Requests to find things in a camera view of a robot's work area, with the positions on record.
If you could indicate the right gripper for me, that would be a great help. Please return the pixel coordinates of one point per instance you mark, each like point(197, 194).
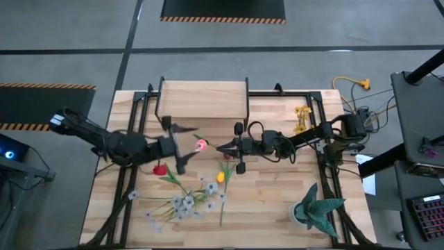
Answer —
point(251, 146)

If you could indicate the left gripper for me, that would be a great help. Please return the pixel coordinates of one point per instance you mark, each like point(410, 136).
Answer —
point(168, 146)

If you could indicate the dark maroon artificial tulip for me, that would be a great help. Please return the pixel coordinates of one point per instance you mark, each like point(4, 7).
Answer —
point(227, 157)

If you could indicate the pink artificial tulip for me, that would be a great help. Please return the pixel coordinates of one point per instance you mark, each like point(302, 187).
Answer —
point(201, 145)

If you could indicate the red artificial tulip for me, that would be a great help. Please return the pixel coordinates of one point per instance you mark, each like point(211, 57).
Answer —
point(160, 170)

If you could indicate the white artificial flower bunch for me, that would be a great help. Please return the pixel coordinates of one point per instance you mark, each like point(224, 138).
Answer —
point(189, 200)

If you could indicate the yellow artificial flower bunch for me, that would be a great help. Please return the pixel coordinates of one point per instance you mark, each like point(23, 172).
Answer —
point(300, 129)

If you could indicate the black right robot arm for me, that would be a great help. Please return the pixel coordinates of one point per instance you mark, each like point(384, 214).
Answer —
point(312, 133)

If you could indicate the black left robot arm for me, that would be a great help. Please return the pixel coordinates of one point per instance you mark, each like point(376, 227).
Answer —
point(121, 146)

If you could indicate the snake plant in white pot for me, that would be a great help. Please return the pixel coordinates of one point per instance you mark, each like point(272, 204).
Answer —
point(314, 212)

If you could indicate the black hazard-striped floor mat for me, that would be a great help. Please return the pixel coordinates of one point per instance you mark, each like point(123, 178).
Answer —
point(34, 104)
point(222, 8)

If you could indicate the white paper sheet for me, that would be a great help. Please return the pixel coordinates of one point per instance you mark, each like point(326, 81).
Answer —
point(367, 180)

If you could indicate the black metal bar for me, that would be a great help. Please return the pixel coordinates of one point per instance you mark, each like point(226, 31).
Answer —
point(385, 161)

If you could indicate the black computer tower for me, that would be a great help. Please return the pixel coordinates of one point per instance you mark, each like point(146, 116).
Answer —
point(12, 149)

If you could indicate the black side desk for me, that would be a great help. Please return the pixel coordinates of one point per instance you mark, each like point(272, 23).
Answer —
point(416, 111)

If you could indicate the backlit black keyboard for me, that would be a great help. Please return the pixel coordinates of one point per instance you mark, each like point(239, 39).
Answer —
point(430, 218)

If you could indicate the wooden shelf black metal frame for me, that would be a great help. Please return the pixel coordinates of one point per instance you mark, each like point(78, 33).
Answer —
point(203, 99)

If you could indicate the black aluminium rig frame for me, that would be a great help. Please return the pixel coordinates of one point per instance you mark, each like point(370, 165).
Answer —
point(295, 93)

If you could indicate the black diagonal metal post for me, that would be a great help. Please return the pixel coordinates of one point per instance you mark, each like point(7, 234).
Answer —
point(425, 67)

